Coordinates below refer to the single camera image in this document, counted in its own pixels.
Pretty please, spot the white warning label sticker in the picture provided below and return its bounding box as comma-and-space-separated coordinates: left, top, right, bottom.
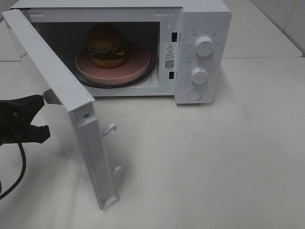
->
163, 42, 177, 71

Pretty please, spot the round white door button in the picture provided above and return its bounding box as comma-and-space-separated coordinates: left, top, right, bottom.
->
187, 89, 203, 101

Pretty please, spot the white microwave oven body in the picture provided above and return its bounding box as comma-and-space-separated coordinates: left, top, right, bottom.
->
8, 0, 232, 104

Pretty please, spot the glass microwave turntable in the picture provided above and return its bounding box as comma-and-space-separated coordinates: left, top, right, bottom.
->
76, 60, 155, 89

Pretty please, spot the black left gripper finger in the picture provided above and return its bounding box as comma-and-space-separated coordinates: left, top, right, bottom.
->
20, 123, 51, 143
9, 94, 44, 124

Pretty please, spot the pink round plate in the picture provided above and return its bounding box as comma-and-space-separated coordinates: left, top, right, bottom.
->
75, 43, 151, 85

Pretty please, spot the lower white timer knob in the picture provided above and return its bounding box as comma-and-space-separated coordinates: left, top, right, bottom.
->
191, 67, 208, 85

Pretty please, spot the toy burger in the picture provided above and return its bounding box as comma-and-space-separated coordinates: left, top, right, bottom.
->
86, 23, 129, 69

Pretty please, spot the upper white power knob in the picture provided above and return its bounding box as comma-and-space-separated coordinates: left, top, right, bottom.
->
194, 34, 215, 57

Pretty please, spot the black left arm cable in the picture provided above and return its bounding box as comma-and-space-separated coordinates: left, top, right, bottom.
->
0, 112, 27, 200

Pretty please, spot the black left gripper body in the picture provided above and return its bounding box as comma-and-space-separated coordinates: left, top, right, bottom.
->
0, 100, 22, 145

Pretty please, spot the white microwave door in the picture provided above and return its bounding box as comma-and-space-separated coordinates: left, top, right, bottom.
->
3, 10, 118, 209

